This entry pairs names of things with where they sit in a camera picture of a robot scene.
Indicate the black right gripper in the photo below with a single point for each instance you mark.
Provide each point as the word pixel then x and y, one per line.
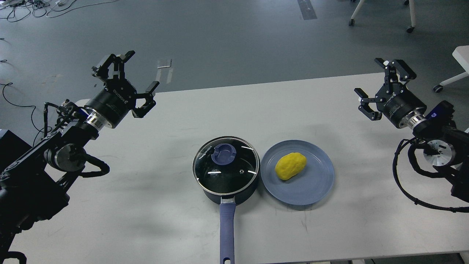
pixel 393 100

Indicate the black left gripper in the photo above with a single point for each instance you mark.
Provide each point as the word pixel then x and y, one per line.
pixel 118 96

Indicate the yellow potato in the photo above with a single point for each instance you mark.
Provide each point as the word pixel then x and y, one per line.
pixel 290 165

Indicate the glass pot lid blue knob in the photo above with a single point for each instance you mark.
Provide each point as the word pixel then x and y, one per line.
pixel 226 165

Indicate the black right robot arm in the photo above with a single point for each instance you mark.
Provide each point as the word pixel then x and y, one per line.
pixel 437 150

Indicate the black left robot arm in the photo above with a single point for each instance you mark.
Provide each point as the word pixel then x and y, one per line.
pixel 35 181

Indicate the blue plate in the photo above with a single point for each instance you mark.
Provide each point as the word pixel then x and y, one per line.
pixel 309 186

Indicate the dark blue saucepan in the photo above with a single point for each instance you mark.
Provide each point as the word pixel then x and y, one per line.
pixel 227 208

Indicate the black box at left edge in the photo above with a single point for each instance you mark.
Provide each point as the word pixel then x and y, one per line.
pixel 12 147

